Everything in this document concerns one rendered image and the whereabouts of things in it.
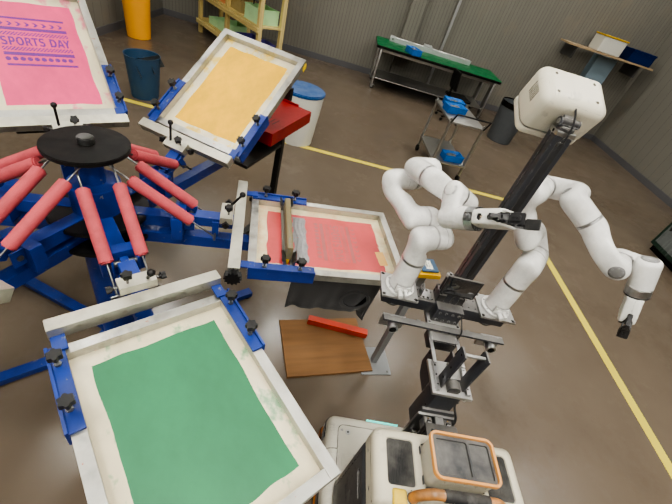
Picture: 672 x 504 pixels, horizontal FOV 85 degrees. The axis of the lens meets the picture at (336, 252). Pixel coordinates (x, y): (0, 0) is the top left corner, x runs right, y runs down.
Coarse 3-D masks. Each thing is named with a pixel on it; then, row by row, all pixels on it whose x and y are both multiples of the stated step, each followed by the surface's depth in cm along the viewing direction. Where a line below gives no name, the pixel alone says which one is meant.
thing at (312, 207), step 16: (256, 208) 194; (304, 208) 208; (320, 208) 210; (336, 208) 213; (256, 224) 184; (384, 224) 213; (256, 240) 175; (384, 240) 207; (320, 272) 170; (336, 272) 172
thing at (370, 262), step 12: (276, 240) 184; (312, 240) 191; (276, 252) 178; (312, 252) 184; (360, 252) 194; (372, 252) 196; (288, 264) 173; (312, 264) 178; (324, 264) 180; (336, 264) 182; (348, 264) 184; (360, 264) 187; (372, 264) 189
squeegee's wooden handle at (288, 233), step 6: (288, 198) 196; (288, 204) 192; (288, 210) 188; (288, 216) 184; (288, 222) 180; (288, 228) 177; (288, 234) 173; (288, 240) 170; (288, 246) 167; (288, 252) 168; (288, 258) 171
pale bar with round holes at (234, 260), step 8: (240, 184) 198; (240, 192) 192; (240, 200) 187; (240, 208) 182; (240, 216) 177; (240, 224) 173; (232, 232) 167; (240, 232) 169; (232, 240) 163; (240, 240) 165; (232, 248) 160; (240, 248) 161; (232, 256) 156; (240, 256) 157; (232, 264) 153
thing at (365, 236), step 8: (272, 216) 198; (280, 216) 200; (296, 216) 203; (304, 216) 205; (272, 224) 193; (280, 224) 194; (312, 224) 202; (328, 224) 205; (336, 224) 207; (344, 224) 209; (352, 224) 211; (360, 224) 213; (368, 224) 215; (272, 232) 188; (280, 232) 190; (312, 232) 196; (360, 232) 207; (368, 232) 209; (360, 240) 202; (368, 240) 204
